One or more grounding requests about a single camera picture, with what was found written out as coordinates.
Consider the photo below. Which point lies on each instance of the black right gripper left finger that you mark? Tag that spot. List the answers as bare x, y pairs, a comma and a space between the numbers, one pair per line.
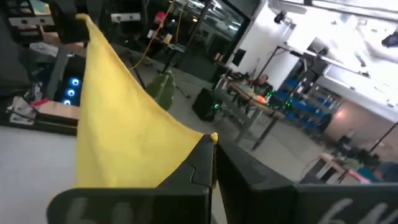
155, 207

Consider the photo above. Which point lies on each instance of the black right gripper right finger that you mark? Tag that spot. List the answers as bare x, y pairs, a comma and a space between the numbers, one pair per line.
264, 205

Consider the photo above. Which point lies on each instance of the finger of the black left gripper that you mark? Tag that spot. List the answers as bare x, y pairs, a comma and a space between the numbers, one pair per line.
70, 25

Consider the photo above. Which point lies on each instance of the yellow microfiber towel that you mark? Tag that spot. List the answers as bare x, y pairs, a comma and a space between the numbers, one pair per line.
124, 130

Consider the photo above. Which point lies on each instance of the black computer with blue lights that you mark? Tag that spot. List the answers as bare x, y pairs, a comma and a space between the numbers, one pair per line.
70, 71

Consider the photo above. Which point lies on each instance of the wooden workbench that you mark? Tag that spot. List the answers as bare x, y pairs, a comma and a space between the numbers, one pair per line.
267, 110

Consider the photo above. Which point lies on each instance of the blue storage bin shelf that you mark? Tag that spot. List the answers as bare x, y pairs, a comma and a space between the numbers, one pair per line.
298, 104

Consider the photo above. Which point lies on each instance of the black speaker box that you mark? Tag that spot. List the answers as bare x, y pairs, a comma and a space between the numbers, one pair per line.
205, 105

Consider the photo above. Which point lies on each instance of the person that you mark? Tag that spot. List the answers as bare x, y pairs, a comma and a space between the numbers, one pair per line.
262, 82

